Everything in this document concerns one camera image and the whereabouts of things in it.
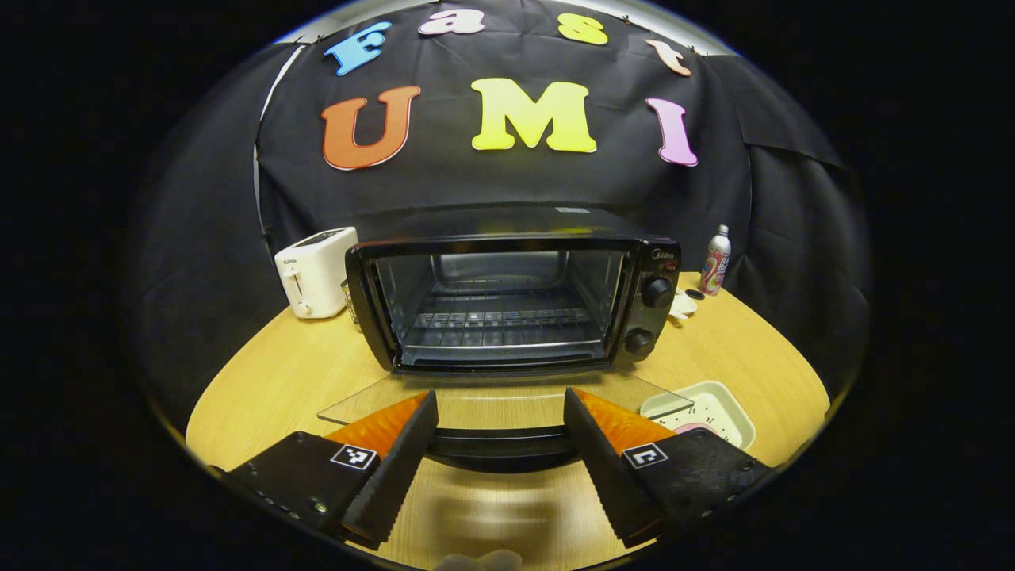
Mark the cream speckled food tray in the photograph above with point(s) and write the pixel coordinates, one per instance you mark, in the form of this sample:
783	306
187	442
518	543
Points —
714	404

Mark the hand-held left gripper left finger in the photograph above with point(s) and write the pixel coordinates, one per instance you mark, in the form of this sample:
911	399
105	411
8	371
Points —
396	472

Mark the silver and red drink bottle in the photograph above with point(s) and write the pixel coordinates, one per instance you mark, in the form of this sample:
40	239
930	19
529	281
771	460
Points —
715	266

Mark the pink round food piece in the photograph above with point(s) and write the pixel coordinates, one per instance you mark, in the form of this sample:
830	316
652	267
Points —
694	429

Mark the black electric oven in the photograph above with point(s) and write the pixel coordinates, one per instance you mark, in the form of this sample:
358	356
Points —
650	317

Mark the black backdrop cloth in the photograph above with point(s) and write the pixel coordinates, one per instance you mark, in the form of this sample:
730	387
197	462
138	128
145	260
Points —
507	182

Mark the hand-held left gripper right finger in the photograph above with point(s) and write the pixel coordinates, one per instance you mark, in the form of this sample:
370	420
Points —
607	472

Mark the small white object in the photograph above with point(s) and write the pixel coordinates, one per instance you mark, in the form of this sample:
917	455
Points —
682	305

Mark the white toaster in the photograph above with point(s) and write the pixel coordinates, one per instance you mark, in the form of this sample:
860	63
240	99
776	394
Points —
317	270

